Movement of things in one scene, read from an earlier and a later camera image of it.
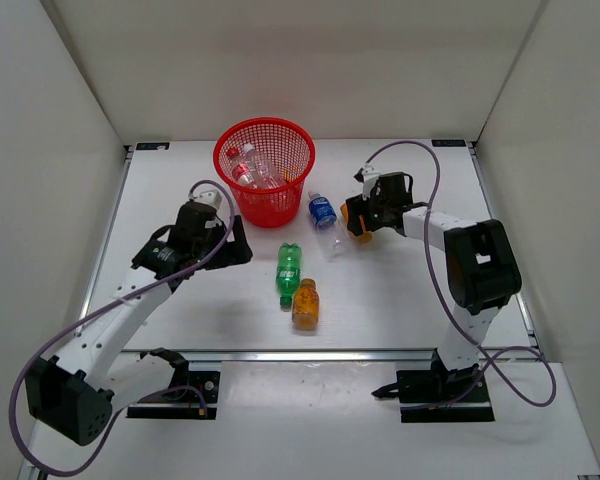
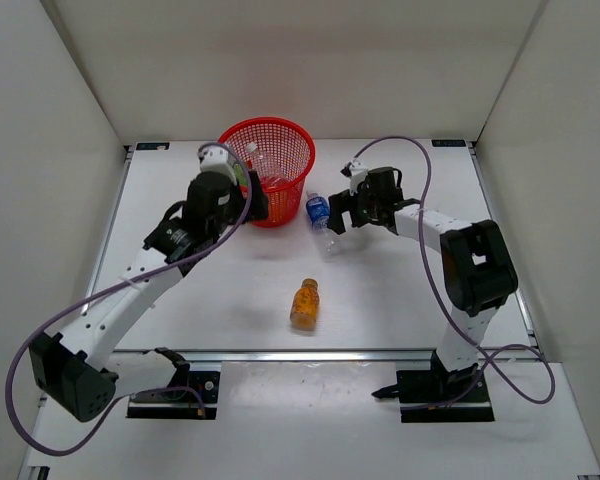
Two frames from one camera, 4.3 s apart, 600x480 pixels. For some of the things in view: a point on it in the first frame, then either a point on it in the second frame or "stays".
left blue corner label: (155, 146) stays
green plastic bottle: (288, 273) -> (239, 174)
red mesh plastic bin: (266, 161) stays
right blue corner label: (449, 143) stays
